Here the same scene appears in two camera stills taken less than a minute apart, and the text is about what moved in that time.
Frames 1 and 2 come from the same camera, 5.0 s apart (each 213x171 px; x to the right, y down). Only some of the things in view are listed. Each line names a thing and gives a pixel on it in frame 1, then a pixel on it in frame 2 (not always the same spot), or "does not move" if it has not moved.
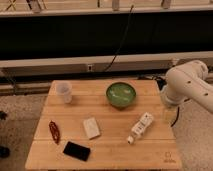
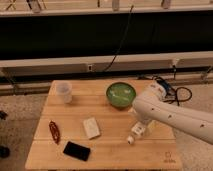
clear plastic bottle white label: x=138 y=128 does not move
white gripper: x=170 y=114 -> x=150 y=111
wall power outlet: x=90 y=67 does not move
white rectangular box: x=91 y=127 does not move
